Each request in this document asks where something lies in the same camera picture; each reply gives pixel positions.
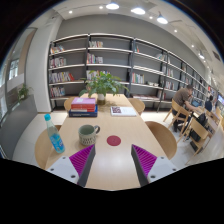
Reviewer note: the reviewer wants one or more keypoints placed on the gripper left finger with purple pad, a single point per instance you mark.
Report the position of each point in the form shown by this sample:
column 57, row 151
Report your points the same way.
column 75, row 168

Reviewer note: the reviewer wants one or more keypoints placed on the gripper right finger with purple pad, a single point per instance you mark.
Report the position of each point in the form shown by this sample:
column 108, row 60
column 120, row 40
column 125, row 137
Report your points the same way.
column 150, row 168

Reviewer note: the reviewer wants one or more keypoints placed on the clear bottle with blue label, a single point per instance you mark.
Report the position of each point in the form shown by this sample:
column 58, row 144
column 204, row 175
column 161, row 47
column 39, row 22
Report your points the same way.
column 54, row 135

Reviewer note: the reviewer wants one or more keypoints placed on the wooden chair near right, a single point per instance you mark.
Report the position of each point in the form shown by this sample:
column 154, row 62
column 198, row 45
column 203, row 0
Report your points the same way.
column 165, row 138

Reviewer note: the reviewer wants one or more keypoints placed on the wooden chair near left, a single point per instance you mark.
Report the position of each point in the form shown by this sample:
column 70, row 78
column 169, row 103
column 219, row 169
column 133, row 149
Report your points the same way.
column 43, row 149

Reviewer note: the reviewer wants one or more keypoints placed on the green ceramic mug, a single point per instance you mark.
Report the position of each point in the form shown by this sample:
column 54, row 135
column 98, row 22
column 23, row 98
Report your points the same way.
column 87, row 134

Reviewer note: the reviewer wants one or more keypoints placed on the round red coaster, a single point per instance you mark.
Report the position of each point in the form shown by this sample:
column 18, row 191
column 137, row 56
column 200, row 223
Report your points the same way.
column 113, row 140

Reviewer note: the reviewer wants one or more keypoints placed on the dark blue bottom book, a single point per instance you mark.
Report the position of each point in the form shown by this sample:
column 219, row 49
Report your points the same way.
column 84, row 114

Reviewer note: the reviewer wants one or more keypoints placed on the wooden chair with black bag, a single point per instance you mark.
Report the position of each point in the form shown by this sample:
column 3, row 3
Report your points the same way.
column 196, row 127

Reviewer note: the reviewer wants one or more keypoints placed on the red book in stack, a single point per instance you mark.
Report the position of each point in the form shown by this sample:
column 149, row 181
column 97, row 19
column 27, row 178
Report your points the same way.
column 83, row 108

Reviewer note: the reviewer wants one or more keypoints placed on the wooden chair far right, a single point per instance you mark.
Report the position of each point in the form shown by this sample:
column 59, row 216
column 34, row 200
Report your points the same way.
column 137, row 104

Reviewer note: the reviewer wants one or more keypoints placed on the white book with dark picture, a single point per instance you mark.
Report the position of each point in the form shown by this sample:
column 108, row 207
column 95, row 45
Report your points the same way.
column 122, row 111

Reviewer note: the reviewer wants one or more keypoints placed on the wooden chair under man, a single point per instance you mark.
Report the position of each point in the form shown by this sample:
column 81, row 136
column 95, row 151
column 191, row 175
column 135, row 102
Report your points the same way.
column 178, row 113

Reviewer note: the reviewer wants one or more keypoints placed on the wooden chair far left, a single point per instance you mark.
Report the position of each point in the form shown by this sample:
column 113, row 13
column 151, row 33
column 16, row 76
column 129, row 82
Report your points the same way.
column 68, row 102

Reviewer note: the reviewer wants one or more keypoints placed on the pink book on top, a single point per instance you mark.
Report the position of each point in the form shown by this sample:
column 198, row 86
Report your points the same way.
column 83, row 101

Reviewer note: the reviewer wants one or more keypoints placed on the black backpack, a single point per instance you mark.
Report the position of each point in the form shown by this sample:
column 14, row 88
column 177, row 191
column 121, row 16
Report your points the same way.
column 202, row 120

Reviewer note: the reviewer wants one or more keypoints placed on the seated man in brown shirt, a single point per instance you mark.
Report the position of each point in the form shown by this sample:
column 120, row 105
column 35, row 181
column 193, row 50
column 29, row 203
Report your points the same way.
column 182, row 97

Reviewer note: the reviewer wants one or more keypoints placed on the green potted plant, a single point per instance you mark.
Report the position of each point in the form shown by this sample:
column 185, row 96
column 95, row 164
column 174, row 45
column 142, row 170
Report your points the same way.
column 101, row 84

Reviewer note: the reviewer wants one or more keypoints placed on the seated person in blue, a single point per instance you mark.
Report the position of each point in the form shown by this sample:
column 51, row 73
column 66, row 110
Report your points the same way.
column 208, row 104

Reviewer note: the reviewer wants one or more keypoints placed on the large dark bookshelf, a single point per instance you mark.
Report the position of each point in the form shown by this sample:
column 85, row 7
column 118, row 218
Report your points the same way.
column 147, row 71

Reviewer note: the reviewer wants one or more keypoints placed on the small plant by window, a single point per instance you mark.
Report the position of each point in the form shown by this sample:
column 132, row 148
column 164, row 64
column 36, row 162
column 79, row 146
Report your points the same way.
column 23, row 92

